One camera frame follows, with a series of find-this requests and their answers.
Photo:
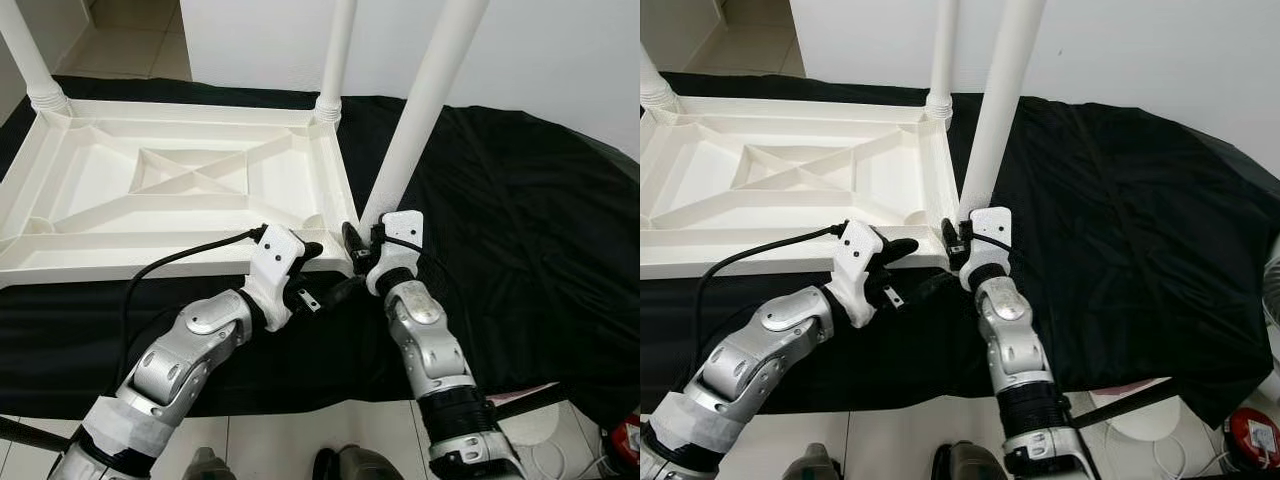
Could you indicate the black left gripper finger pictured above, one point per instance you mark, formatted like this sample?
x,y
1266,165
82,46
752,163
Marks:
x,y
898,250
925,286
340,290
311,252

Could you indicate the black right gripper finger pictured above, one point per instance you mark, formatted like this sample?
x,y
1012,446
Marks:
x,y
354,245
952,243

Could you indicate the white plastic table leg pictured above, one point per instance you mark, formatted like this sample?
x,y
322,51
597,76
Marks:
x,y
942,50
338,50
420,100
25,50
655,90
1000,100

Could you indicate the cream plastic children table top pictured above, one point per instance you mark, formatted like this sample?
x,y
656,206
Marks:
x,y
720,190
100,190

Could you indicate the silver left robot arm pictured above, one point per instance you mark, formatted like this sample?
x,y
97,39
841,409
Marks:
x,y
750,350
180,350

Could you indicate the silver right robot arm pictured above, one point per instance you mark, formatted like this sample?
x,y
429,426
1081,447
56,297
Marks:
x,y
1015,340
430,340

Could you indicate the black tablecloth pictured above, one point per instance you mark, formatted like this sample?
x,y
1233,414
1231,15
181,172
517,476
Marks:
x,y
1150,220
540,220

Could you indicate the grey robot right foot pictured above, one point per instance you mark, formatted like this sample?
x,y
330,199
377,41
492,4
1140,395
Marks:
x,y
968,464
355,465

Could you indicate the grey robot foot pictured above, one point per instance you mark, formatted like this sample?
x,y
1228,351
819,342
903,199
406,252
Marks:
x,y
810,464
208,466
355,465
968,464

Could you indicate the grey robot left foot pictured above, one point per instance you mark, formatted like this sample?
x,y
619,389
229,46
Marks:
x,y
810,464
208,466

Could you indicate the pink cloth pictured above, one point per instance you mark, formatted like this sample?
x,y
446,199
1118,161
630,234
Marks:
x,y
528,389
1130,385

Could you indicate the black rod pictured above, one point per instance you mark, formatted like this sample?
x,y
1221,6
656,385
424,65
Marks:
x,y
30,435

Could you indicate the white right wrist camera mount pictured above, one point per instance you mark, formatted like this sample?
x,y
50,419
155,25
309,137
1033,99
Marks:
x,y
992,225
402,228

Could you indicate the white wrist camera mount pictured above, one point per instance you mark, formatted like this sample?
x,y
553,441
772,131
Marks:
x,y
855,255
275,260
992,225
402,228

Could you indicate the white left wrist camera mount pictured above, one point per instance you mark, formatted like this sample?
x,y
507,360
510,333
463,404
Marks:
x,y
275,260
855,255

